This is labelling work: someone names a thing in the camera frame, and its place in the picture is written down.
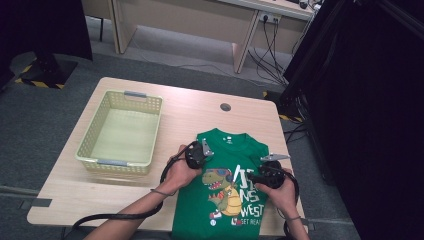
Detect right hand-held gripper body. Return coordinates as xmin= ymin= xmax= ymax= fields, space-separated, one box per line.
xmin=259 ymin=153 xmax=291 ymax=189

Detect grey floor tape piece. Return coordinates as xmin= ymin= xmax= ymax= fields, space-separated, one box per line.
xmin=299 ymin=217 xmax=316 ymax=231
xmin=19 ymin=198 xmax=53 ymax=210

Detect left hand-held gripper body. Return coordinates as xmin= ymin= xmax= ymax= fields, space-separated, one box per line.
xmin=184 ymin=138 xmax=215 ymax=170

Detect black stand base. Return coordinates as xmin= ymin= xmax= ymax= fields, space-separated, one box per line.
xmin=14 ymin=51 xmax=79 ymax=90

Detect black floor cable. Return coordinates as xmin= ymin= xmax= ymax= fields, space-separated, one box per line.
xmin=283 ymin=122 xmax=309 ymax=145

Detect yellow black hazard tape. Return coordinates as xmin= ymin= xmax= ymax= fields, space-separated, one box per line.
xmin=263 ymin=90 xmax=304 ymax=124
xmin=14 ymin=77 xmax=65 ymax=90

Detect black power cable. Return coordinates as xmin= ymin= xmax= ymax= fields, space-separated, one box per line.
xmin=266 ymin=18 xmax=289 ymax=86
xmin=248 ymin=16 xmax=284 ymax=86

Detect person's left hand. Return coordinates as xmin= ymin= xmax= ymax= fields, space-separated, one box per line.
xmin=159 ymin=144 xmax=203 ymax=196

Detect white power socket strip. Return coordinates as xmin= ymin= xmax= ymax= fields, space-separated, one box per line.
xmin=258 ymin=11 xmax=282 ymax=24

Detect black curtain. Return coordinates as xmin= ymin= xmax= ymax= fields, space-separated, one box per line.
xmin=0 ymin=0 xmax=94 ymax=93

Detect black curtained frame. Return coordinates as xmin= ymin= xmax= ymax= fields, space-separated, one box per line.
xmin=279 ymin=0 xmax=424 ymax=240

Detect beige wooden desk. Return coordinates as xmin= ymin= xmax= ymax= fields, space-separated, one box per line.
xmin=81 ymin=0 xmax=316 ymax=74

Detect right hand-held gripper black cable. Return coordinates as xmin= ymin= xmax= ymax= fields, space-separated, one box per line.
xmin=278 ymin=166 xmax=301 ymax=240

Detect green dinosaur print t-shirt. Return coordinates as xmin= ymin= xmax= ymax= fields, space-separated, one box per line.
xmin=171 ymin=128 xmax=270 ymax=240

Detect pale green plastic basket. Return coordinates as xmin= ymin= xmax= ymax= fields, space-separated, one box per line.
xmin=74 ymin=89 xmax=164 ymax=176

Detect person's right hand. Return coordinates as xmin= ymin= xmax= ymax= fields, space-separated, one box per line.
xmin=255 ymin=169 xmax=299 ymax=219

